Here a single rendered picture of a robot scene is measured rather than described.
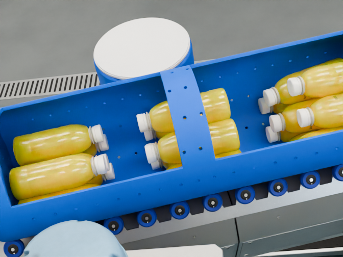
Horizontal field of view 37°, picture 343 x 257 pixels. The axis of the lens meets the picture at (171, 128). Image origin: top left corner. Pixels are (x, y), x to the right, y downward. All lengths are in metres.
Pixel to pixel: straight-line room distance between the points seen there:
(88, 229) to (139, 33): 0.98
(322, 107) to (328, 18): 2.25
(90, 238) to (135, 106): 0.66
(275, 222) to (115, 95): 0.47
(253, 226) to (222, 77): 0.36
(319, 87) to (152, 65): 0.49
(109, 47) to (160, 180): 0.60
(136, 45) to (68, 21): 2.18
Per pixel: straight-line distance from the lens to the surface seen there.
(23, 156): 1.17
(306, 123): 1.11
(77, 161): 1.07
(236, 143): 1.07
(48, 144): 1.16
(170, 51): 1.45
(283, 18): 3.34
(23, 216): 1.07
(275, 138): 1.24
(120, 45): 1.51
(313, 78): 1.12
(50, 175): 1.08
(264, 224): 1.25
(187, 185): 1.04
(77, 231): 0.64
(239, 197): 1.17
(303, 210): 1.26
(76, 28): 3.56
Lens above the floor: 1.91
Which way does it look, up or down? 46 degrees down
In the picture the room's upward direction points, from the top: 11 degrees counter-clockwise
